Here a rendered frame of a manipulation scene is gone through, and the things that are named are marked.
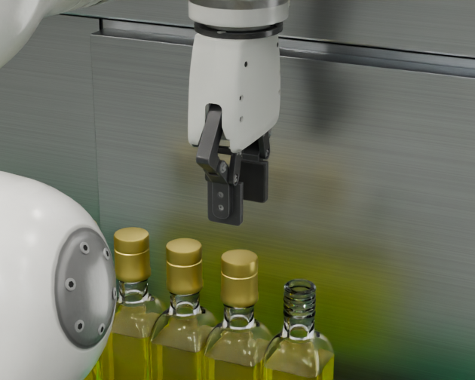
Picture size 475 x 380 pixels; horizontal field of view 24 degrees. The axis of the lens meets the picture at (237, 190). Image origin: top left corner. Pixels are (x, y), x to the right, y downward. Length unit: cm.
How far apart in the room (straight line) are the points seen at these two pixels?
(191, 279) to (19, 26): 50
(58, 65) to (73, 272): 73
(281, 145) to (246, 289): 16
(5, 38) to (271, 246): 62
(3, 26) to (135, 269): 53
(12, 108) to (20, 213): 77
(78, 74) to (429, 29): 40
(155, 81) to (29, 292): 65
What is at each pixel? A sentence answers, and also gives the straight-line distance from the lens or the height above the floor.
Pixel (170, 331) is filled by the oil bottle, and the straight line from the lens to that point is 105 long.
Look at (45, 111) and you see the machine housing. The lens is 125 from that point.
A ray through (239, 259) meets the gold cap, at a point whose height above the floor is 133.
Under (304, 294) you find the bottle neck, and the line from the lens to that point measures 99.
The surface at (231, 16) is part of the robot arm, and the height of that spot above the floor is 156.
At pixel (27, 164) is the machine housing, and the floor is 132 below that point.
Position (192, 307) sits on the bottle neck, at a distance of 105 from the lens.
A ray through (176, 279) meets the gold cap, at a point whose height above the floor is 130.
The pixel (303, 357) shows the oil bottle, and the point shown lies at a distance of 101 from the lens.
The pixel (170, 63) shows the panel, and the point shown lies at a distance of 112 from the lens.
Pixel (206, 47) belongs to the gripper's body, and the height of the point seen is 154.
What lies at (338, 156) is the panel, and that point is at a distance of 107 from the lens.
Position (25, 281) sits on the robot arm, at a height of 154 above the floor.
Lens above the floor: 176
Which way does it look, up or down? 22 degrees down
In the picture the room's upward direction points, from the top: straight up
